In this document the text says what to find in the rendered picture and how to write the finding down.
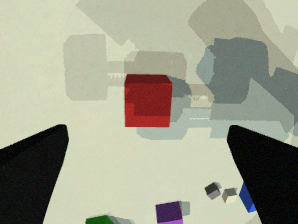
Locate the purple cube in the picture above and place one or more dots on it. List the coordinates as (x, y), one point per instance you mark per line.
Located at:
(169, 213)

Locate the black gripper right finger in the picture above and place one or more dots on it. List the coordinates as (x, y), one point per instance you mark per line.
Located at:
(269, 169)

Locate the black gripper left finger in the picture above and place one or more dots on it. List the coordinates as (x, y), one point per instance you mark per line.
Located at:
(28, 171)

